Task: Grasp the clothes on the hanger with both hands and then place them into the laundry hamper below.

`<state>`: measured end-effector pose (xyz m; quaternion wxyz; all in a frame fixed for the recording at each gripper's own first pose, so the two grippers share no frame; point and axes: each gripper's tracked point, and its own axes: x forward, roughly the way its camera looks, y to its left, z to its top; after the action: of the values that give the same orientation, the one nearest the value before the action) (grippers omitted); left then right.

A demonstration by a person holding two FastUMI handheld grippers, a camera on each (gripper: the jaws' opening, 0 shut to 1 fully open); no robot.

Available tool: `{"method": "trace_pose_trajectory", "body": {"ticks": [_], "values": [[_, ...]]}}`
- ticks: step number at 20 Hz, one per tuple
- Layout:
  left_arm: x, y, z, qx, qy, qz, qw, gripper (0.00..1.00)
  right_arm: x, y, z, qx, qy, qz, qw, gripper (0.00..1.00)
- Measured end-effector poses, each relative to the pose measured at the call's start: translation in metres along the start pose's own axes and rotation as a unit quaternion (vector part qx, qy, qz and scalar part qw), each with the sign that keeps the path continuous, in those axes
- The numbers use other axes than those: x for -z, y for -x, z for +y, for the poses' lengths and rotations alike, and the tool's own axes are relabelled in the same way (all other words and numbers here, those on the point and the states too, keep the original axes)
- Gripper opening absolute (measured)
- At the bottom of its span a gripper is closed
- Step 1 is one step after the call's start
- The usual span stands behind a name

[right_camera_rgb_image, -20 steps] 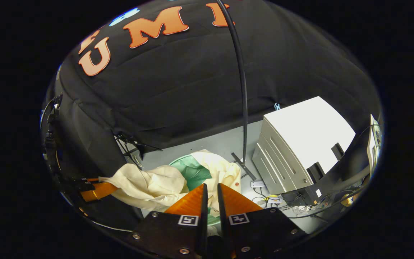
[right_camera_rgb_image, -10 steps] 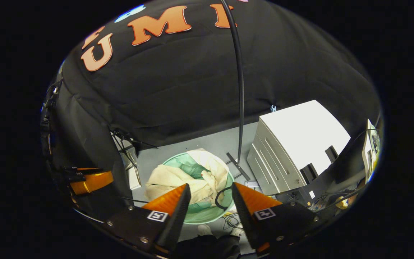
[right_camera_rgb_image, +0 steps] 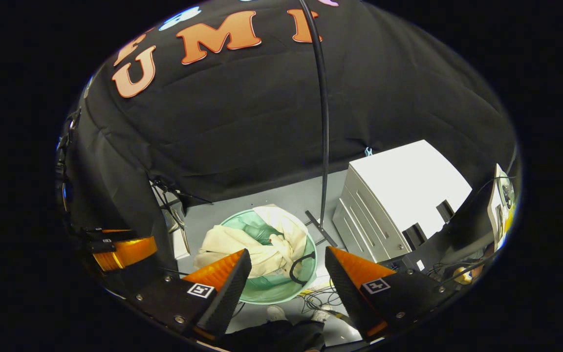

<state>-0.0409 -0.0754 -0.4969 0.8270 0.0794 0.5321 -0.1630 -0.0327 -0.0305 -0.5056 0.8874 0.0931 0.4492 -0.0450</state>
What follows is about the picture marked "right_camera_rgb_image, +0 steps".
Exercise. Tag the green laundry hamper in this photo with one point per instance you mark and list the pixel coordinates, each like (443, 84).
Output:
(271, 291)

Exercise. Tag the white cabinet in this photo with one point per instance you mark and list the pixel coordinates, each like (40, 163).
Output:
(399, 186)

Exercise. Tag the round golden object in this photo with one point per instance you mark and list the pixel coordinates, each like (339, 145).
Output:
(463, 276)

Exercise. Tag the person's white shoe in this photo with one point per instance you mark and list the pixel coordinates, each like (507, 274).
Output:
(320, 315)
(276, 313)

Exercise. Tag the person's dark trousers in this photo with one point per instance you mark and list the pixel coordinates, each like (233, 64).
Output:
(271, 337)

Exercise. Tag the white printed board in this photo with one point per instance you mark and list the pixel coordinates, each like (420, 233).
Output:
(501, 205)

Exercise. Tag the cream jacket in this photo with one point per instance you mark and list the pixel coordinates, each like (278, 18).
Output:
(267, 254)

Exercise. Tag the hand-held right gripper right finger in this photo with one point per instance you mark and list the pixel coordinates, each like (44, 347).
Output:
(347, 298)

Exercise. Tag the black clothes rack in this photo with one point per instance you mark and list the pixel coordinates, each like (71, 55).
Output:
(326, 127)

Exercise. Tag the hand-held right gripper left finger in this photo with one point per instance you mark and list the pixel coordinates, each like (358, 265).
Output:
(227, 293)

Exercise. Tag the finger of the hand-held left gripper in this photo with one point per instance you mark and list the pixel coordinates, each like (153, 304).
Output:
(108, 233)
(130, 252)

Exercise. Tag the black backdrop cloth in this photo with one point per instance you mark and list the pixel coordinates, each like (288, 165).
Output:
(262, 122)

